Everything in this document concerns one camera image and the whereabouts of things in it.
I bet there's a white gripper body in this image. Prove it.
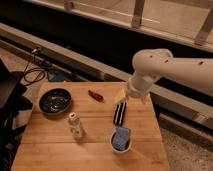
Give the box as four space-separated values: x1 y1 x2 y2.
126 77 151 98

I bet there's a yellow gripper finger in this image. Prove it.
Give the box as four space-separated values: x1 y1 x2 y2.
114 88 126 105
141 94 150 103

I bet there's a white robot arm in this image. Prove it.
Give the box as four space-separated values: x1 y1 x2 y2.
115 49 213 105

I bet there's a black striped rectangular block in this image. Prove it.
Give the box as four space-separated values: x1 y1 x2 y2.
113 102 127 126

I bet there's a small red-brown object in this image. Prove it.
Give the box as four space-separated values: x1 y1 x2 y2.
88 90 104 102

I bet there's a white cup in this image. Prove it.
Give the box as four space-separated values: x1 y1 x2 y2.
110 132 132 154

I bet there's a blue sponge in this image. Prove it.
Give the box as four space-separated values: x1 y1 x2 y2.
116 127 131 140

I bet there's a wooden table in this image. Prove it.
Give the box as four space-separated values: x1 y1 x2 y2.
11 82 169 171

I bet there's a dark blue bowl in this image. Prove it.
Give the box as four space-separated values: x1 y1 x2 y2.
39 88 72 115

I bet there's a black cable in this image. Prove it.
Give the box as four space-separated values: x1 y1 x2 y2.
20 46 56 86

